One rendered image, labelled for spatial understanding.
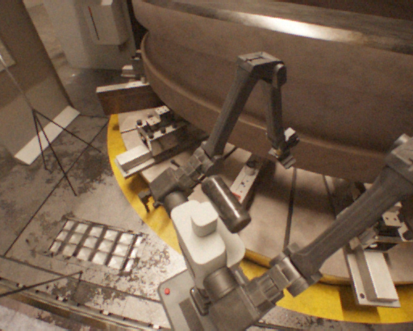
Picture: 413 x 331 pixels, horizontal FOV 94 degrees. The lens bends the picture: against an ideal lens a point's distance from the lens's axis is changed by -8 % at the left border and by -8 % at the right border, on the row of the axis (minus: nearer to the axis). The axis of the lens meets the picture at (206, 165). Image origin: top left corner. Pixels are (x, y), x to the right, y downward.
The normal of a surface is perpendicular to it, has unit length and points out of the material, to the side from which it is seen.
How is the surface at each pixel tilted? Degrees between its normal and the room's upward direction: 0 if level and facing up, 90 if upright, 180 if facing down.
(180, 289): 0
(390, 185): 67
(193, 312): 0
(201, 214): 0
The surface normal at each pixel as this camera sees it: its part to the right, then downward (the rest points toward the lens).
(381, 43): -0.25, 0.02
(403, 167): -0.80, 0.08
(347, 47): -0.39, 0.68
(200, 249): 0.00, -0.67
